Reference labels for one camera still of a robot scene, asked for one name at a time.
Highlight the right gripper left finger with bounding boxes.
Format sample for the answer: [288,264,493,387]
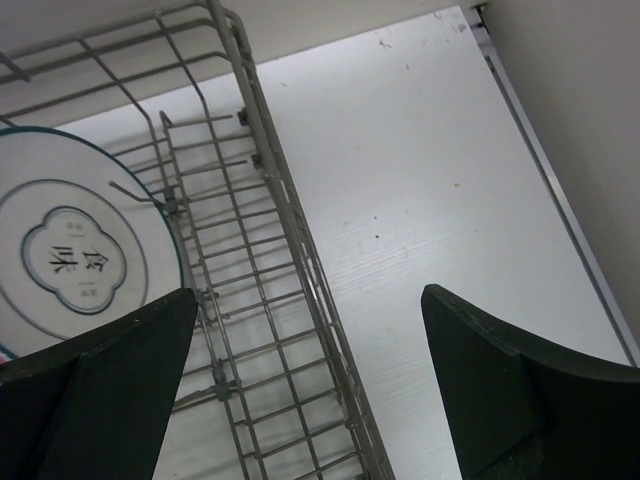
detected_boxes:
[1,288,198,479]

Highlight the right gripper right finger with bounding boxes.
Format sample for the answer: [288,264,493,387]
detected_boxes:
[421,284,639,479]

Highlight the white plate teal quatrefoil design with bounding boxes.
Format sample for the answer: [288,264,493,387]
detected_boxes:
[1,126,187,361]

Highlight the grey wire dish rack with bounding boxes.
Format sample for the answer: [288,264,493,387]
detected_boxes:
[1,1,394,479]

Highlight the aluminium table edge rail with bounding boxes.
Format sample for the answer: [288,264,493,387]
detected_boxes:
[470,1,639,367]

